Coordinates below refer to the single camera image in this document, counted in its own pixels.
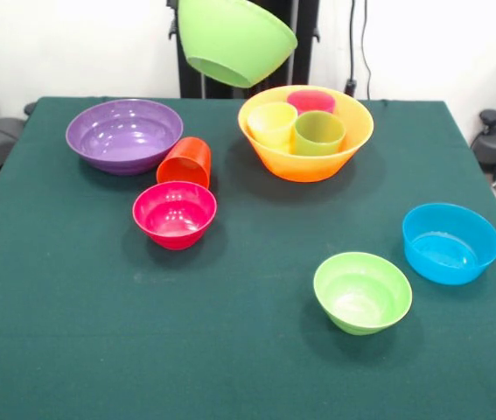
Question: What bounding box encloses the large orange bowl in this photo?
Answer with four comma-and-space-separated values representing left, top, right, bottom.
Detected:
237, 85, 375, 184

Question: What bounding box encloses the yellow cup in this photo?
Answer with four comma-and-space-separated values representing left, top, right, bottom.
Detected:
246, 101, 299, 155

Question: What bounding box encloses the green cup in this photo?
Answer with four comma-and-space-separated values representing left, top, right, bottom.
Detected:
290, 110, 347, 158

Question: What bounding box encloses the purple cup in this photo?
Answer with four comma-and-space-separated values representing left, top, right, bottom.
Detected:
285, 88, 337, 117

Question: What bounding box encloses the large green bowl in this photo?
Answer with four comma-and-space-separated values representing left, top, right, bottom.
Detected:
177, 0, 299, 90

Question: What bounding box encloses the pink bowl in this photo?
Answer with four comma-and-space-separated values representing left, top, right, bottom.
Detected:
131, 180, 219, 251

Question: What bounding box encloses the red-orange cup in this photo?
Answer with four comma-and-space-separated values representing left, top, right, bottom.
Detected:
156, 136, 213, 190

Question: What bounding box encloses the small green bowl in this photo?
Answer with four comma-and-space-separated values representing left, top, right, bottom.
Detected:
312, 251, 414, 337

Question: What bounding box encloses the purple bowl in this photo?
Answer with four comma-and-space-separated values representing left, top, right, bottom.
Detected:
65, 98, 185, 177

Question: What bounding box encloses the dark green table cloth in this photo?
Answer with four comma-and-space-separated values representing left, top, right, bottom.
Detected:
0, 95, 496, 420

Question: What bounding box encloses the blue bowl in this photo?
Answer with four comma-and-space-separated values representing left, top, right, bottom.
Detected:
402, 202, 496, 287

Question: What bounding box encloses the black wall cable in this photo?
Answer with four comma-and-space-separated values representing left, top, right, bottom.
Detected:
344, 0, 374, 101

